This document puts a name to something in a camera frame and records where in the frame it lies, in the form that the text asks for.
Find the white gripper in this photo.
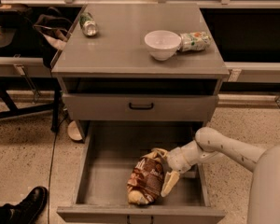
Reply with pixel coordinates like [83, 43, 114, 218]
[152, 147, 192, 197]

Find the brown chip bag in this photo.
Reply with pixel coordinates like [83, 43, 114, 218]
[127, 150, 164, 205]

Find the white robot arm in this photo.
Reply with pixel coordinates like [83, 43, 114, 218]
[155, 127, 280, 224]

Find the open grey middle drawer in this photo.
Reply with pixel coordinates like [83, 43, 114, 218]
[57, 121, 225, 224]

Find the grey drawer cabinet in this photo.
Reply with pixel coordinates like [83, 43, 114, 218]
[52, 4, 229, 135]

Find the closed grey top drawer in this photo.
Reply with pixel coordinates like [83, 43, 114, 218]
[63, 93, 218, 122]

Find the round tan floor disc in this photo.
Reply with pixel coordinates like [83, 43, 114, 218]
[67, 121, 82, 141]

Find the white ceramic bowl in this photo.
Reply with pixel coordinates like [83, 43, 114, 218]
[144, 30, 181, 61]

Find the black leather shoe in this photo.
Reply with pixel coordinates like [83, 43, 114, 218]
[8, 186, 48, 224]

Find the green soda can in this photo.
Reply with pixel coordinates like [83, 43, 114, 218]
[79, 12, 98, 36]

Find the black side table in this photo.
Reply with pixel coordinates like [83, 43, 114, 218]
[0, 4, 60, 132]

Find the black floor cable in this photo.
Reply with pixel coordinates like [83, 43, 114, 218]
[46, 114, 69, 224]

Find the dark bag with straps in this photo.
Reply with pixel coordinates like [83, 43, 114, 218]
[34, 7, 73, 68]

